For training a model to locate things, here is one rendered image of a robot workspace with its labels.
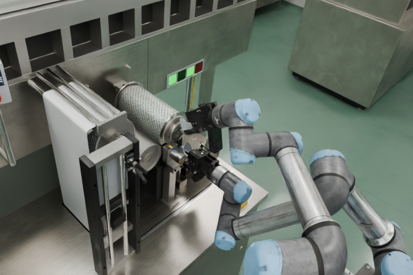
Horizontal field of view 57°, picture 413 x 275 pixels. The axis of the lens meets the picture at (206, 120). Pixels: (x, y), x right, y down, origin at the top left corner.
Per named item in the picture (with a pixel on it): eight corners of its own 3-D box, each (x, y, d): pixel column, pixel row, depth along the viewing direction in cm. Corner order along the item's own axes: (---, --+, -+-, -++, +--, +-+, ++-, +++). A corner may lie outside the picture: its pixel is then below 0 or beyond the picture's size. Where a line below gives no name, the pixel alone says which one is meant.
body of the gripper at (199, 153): (200, 142, 150) (223, 158, 144) (198, 158, 155) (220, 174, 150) (186, 151, 145) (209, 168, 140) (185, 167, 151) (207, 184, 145)
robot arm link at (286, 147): (378, 269, 81) (299, 121, 118) (329, 274, 79) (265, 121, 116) (358, 296, 88) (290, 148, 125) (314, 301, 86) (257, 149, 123)
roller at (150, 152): (136, 178, 138) (136, 154, 131) (94, 143, 151) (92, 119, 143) (161, 162, 146) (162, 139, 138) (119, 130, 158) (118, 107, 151)
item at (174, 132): (168, 135, 136) (181, 120, 138) (164, 132, 137) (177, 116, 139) (174, 144, 142) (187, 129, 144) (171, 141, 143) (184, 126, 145)
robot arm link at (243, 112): (244, 124, 109) (243, 95, 110) (219, 129, 117) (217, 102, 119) (263, 126, 114) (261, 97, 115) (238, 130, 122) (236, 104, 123)
